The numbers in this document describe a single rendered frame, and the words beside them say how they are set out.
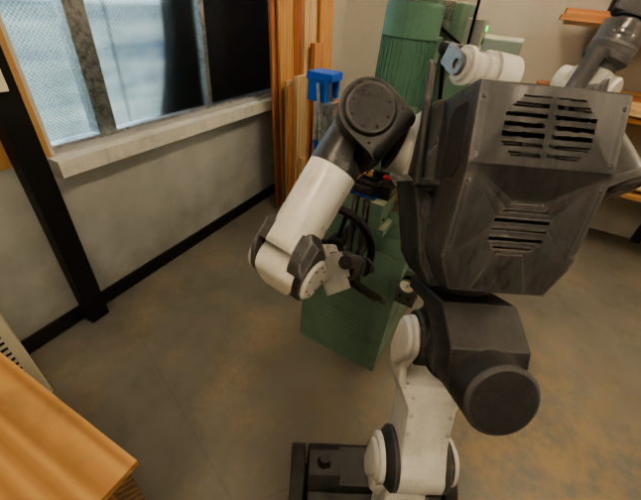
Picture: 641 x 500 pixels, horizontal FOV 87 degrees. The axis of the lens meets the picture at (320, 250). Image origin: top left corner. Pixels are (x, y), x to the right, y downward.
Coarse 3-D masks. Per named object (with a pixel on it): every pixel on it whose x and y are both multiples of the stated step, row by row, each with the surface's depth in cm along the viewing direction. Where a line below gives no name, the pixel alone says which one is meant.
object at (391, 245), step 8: (336, 216) 135; (336, 224) 137; (376, 240) 130; (384, 240) 129; (392, 240) 127; (376, 248) 132; (384, 248) 130; (392, 248) 128; (400, 248) 127; (392, 256) 130; (400, 256) 128
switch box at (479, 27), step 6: (468, 18) 118; (468, 24) 119; (474, 24) 118; (480, 24) 117; (486, 24) 120; (468, 30) 120; (474, 30) 119; (480, 30) 118; (474, 36) 120; (480, 36) 119; (462, 42) 122; (474, 42) 121; (480, 42) 122; (480, 48) 127
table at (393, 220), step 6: (342, 204) 130; (396, 204) 125; (390, 210) 121; (396, 210) 122; (342, 216) 121; (390, 216) 122; (396, 216) 121; (348, 222) 121; (384, 222) 120; (390, 222) 121; (396, 222) 122; (372, 228) 117; (378, 228) 116; (384, 228) 117; (378, 234) 117; (384, 234) 118
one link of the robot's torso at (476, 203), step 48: (432, 96) 50; (480, 96) 42; (528, 96) 42; (576, 96) 42; (624, 96) 42; (432, 144) 54; (480, 144) 43; (528, 144) 54; (576, 144) 43; (432, 192) 55; (480, 192) 45; (528, 192) 45; (576, 192) 45; (432, 240) 54; (480, 240) 48; (528, 240) 48; (576, 240) 48; (480, 288) 52; (528, 288) 52
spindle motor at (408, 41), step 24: (408, 0) 97; (384, 24) 104; (408, 24) 98; (432, 24) 98; (384, 48) 105; (408, 48) 101; (432, 48) 103; (384, 72) 108; (408, 72) 105; (408, 96) 110
